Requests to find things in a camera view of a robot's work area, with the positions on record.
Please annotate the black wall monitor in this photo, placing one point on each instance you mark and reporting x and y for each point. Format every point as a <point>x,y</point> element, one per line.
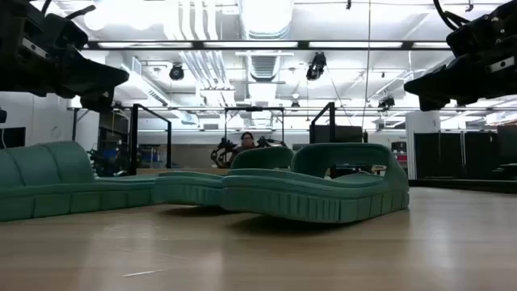
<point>12,137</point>

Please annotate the black background robot arm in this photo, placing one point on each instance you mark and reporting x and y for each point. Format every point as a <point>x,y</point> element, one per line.
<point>220,155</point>
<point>266,141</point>

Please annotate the black overhead rig beam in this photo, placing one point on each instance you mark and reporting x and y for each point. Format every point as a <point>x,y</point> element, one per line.
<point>198,45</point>

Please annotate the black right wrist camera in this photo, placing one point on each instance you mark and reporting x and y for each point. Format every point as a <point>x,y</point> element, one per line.
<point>468,38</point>

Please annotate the black table rig frame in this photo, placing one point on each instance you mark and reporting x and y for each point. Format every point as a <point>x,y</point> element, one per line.
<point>464,185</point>

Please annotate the green rubber slide sandal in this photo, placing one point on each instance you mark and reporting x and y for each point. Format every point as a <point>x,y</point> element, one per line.
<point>186,190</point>
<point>60,194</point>
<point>303,198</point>

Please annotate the black partition panels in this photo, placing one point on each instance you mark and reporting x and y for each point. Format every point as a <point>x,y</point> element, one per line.
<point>452,155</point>

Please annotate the white room column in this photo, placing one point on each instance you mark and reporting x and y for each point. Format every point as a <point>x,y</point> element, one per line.
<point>422,145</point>

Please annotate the person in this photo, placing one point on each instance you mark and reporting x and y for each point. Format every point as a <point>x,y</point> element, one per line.
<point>246,141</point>

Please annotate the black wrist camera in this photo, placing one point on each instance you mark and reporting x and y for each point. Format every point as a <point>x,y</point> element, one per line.
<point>468,38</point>
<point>66,32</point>

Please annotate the black overhead camera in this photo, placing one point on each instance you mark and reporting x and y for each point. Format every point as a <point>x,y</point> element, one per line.
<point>316,66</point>

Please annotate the red storage box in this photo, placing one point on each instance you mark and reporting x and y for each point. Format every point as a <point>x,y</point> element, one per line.
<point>399,157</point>

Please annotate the black storage rack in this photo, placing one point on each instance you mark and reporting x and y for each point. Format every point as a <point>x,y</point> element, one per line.
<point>113,133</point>

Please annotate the black metal wooden shelf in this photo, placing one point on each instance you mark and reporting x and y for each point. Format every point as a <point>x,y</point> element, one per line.
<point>133,141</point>

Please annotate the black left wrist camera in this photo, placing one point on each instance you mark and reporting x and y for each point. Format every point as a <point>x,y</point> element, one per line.
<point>66,32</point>

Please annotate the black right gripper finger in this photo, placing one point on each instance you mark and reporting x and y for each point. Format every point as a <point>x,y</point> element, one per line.
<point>452,78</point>
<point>431,103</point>

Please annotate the dark background cabinet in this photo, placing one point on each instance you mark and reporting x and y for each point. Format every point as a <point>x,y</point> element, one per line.
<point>347,133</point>

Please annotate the silver ceiling air duct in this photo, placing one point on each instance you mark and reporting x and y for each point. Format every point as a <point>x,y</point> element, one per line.
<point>266,16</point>

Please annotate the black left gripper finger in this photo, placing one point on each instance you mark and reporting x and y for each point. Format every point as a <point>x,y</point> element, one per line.
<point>93,74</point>
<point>97,103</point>

